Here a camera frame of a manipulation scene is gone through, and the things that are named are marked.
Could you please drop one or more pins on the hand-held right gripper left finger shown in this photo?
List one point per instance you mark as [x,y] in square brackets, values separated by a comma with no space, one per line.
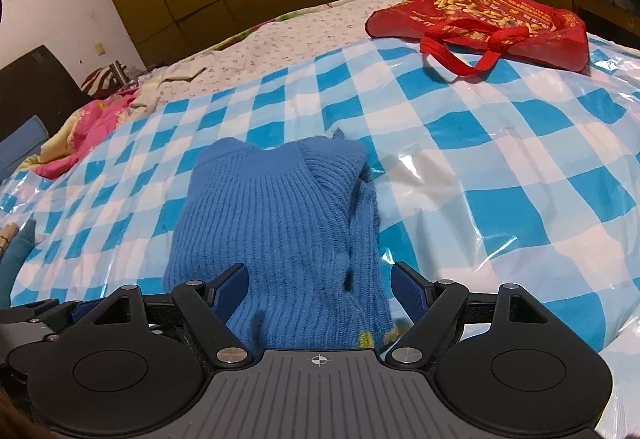
[232,290]

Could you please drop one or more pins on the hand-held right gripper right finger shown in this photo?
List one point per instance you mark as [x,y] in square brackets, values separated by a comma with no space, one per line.
[406,291]

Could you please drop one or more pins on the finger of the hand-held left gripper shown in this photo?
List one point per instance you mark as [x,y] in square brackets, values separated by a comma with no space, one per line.
[35,309]

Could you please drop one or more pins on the blue knit sweater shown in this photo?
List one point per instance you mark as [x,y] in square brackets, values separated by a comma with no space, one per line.
[280,229]

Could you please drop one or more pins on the teal cloth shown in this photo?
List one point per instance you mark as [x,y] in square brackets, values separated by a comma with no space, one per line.
[17,251]

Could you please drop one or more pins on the blue white checked plastic sheet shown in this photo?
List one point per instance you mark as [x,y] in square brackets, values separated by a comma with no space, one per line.
[500,169]

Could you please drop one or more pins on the blue pillow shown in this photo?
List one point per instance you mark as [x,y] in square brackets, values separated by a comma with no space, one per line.
[20,146]

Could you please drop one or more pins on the pink floral quilt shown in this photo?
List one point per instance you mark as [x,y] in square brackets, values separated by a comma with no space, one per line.
[95,129]

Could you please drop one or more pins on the beige cloth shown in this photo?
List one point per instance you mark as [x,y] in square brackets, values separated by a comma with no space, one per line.
[172,81]

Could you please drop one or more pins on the dark wooden headboard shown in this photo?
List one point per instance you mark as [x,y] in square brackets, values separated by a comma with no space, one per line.
[35,84]

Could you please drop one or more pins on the zebra striped cloth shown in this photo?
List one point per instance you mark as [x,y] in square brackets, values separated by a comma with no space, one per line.
[100,79]

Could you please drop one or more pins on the metal bottle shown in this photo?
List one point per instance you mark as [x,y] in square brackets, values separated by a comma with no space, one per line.
[120,71]

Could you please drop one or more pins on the floral bed sheet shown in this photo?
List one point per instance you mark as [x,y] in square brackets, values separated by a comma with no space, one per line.
[300,34]

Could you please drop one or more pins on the red tote bag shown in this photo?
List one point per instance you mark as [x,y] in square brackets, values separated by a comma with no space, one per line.
[480,19]

